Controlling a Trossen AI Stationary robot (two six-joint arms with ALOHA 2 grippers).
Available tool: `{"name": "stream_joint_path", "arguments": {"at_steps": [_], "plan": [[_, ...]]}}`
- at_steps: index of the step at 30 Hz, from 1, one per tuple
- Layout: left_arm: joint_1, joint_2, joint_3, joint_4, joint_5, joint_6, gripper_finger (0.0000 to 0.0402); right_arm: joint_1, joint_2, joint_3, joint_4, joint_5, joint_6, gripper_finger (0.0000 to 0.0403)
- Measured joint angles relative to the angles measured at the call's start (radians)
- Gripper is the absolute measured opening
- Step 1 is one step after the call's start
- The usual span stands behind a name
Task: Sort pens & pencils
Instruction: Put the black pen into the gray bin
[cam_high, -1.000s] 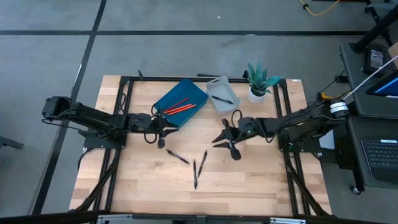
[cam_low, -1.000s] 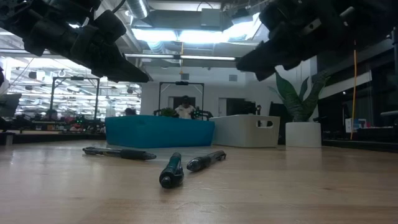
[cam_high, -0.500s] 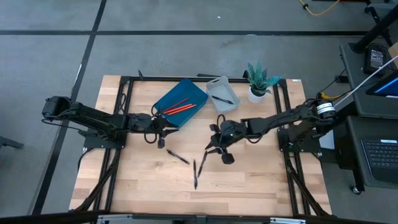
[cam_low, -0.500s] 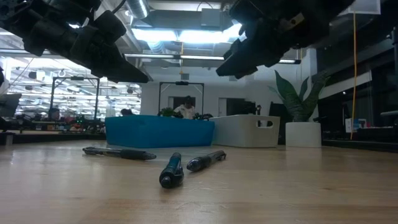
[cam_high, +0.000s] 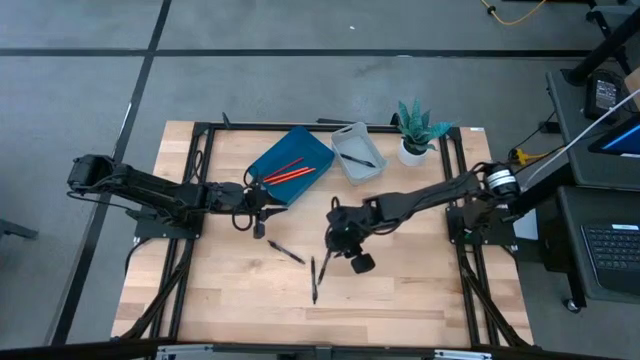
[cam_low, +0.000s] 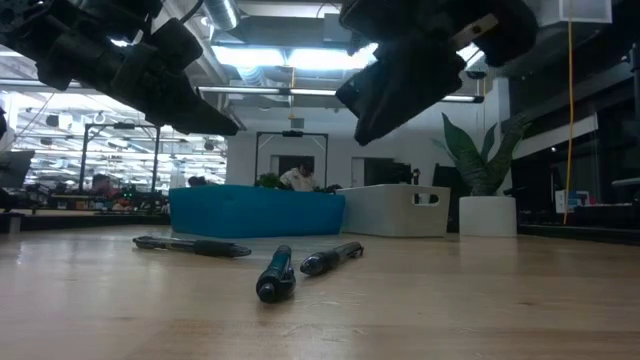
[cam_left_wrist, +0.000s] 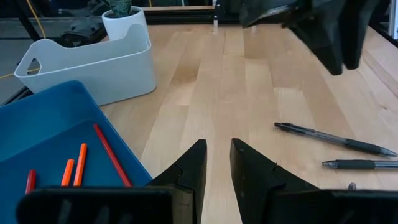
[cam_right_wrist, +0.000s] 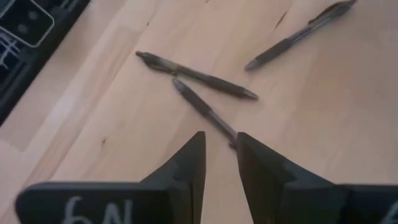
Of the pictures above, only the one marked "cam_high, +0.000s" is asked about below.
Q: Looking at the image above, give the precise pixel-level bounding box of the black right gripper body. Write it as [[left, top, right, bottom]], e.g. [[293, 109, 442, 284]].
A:
[[323, 203, 382, 276]]

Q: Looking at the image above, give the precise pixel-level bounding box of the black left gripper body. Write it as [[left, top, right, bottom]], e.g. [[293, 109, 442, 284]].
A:
[[243, 182, 275, 240]]

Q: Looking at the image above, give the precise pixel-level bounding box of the dark red pencil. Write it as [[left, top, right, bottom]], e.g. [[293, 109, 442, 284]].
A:
[[263, 156, 305, 182]]

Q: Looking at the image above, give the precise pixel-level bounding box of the grey plastic bin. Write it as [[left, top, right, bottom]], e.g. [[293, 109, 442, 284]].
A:
[[330, 121, 389, 186]]

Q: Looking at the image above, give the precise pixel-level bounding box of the blue plastic tray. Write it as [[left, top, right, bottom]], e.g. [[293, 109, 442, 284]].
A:
[[247, 125, 336, 207]]

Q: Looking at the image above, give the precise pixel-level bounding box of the white plant pot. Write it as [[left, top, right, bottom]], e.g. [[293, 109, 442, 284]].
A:
[[397, 137, 431, 168]]

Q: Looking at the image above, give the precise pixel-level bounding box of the green succulent plant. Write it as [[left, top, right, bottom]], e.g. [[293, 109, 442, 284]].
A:
[[396, 97, 456, 156]]

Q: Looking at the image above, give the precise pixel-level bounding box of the yellow power plug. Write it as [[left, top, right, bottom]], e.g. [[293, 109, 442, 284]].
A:
[[509, 147, 545, 167]]

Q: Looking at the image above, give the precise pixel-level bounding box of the black rig crossbar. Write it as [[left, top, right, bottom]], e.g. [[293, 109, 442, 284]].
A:
[[0, 338, 640, 360]]

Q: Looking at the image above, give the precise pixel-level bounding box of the black chair base leg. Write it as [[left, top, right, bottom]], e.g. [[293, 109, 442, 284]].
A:
[[0, 218, 39, 242]]

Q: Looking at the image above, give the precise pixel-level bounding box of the grey side desk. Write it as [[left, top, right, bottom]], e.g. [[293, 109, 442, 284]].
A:
[[544, 64, 640, 192]]

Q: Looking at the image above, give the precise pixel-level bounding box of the black laptop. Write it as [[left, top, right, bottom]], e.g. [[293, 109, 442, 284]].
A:
[[579, 222, 640, 296]]

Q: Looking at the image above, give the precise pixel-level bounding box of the tablet with blue screen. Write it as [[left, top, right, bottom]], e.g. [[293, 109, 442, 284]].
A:
[[588, 114, 640, 159]]

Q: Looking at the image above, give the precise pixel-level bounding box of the black desk leg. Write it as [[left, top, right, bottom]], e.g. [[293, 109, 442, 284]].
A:
[[559, 0, 640, 87]]

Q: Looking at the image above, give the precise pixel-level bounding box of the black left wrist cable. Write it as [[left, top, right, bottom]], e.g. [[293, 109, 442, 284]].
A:
[[230, 198, 257, 233]]

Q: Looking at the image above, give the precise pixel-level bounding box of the black aluminium table frame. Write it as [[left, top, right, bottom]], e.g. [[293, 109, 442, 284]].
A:
[[113, 112, 534, 351]]

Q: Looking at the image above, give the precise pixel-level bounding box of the white cable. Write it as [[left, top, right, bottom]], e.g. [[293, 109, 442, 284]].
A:
[[522, 88, 640, 189]]

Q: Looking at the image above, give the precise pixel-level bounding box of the yellow cable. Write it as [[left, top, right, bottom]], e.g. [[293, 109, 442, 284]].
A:
[[480, 0, 547, 26]]

